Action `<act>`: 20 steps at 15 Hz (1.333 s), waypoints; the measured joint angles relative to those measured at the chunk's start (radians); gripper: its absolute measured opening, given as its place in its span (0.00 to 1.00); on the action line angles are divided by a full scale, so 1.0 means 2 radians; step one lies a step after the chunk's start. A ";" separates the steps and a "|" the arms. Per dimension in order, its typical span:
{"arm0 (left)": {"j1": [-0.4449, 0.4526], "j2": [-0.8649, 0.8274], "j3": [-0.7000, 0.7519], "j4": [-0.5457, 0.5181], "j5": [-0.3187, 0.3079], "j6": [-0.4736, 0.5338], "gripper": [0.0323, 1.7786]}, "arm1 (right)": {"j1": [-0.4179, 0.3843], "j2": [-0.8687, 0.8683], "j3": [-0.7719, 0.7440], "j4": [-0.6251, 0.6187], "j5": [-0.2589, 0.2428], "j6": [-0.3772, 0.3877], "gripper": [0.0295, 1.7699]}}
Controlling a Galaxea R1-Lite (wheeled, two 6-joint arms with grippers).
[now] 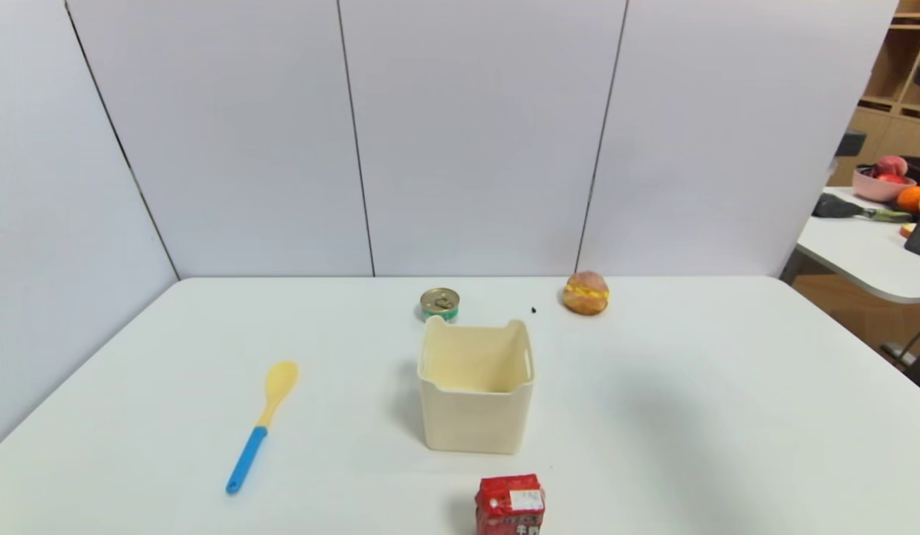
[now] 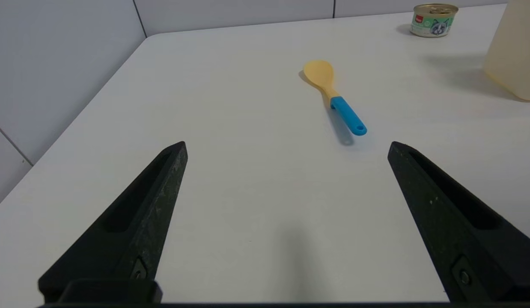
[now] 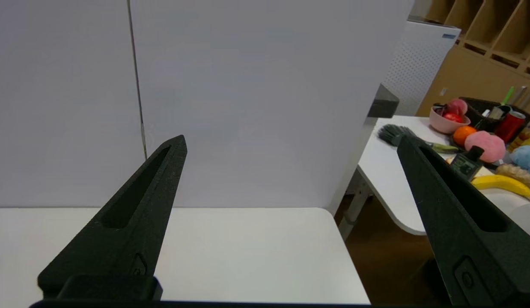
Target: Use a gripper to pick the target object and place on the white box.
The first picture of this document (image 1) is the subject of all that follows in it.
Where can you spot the cream plastic box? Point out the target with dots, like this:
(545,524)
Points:
(475,416)

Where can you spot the green cat food can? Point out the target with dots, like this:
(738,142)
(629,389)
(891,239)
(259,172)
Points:
(439,301)

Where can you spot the toy bread bun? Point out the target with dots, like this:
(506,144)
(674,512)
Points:
(585,293)

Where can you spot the red milk carton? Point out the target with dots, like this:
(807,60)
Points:
(509,509)

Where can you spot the white side table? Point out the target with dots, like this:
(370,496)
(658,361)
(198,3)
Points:
(861,256)

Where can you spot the black monitor corner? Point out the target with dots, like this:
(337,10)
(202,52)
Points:
(849,143)

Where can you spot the pink bowl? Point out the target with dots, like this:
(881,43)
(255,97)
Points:
(872,191)

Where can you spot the red apple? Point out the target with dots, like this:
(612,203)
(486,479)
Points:
(890,179)

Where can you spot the pink peach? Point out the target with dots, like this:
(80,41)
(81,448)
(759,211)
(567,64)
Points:
(891,165)

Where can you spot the wooden shelf unit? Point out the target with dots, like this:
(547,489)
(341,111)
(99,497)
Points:
(887,134)

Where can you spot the orange fruit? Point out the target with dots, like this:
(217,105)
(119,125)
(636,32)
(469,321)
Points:
(912,199)

